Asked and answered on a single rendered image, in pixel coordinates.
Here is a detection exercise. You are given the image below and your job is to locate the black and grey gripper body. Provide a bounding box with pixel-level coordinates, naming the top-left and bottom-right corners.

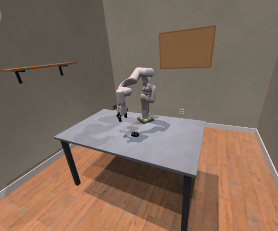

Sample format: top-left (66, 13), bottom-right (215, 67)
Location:
top-left (117, 104), bottom-right (127, 116)

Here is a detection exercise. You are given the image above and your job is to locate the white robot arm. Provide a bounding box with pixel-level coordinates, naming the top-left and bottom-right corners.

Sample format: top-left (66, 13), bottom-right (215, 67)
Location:
top-left (111, 67), bottom-right (156, 120)

